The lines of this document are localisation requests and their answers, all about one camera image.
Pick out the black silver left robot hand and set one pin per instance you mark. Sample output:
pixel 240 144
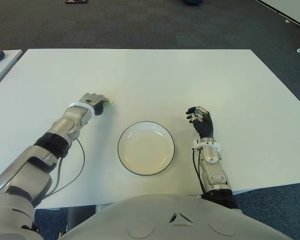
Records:
pixel 92 98

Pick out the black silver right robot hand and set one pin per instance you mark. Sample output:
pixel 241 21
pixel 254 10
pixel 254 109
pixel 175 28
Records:
pixel 203 125

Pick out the green white toothpaste tube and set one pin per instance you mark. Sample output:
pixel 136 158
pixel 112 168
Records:
pixel 108 103

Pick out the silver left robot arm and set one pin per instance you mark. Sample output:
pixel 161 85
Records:
pixel 65 125

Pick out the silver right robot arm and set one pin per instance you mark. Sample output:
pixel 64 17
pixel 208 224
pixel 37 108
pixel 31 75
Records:
pixel 212 172

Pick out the white plate with black rim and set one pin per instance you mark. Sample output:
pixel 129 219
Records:
pixel 146 150

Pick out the white side table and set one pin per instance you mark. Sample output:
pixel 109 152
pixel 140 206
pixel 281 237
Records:
pixel 2 70

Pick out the colourful flat box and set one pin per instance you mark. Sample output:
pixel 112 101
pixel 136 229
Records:
pixel 76 1

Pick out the grey robot torso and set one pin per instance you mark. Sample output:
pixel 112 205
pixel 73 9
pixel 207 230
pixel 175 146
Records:
pixel 165 220

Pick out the grey table leg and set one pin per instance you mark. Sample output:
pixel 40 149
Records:
pixel 80 217

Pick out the white table with black edge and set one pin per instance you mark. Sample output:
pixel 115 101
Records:
pixel 290 7

